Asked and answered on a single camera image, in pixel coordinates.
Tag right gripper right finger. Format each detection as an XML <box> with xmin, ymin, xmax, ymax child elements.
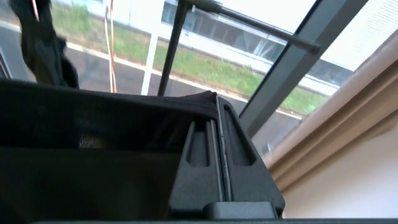
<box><xmin>215</xmin><ymin>96</ymin><xmax>286</xmax><ymax>218</ymax></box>

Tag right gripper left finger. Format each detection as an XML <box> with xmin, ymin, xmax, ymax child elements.
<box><xmin>169</xmin><ymin>119</ymin><xmax>224</xmax><ymax>218</ymax></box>

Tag black garment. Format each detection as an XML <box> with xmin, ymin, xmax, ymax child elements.
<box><xmin>0</xmin><ymin>78</ymin><xmax>219</xmax><ymax>222</ymax></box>
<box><xmin>8</xmin><ymin>0</ymin><xmax>80</xmax><ymax>89</ymax></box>

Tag black clothes rack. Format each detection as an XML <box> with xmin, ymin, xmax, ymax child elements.
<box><xmin>156</xmin><ymin>0</ymin><xmax>322</xmax><ymax>97</ymax></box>

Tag beige curtain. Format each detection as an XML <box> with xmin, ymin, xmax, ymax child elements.
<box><xmin>262</xmin><ymin>29</ymin><xmax>398</xmax><ymax>191</ymax></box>

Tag window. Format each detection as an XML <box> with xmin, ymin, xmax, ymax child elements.
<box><xmin>0</xmin><ymin>0</ymin><xmax>398</xmax><ymax>156</ymax></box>

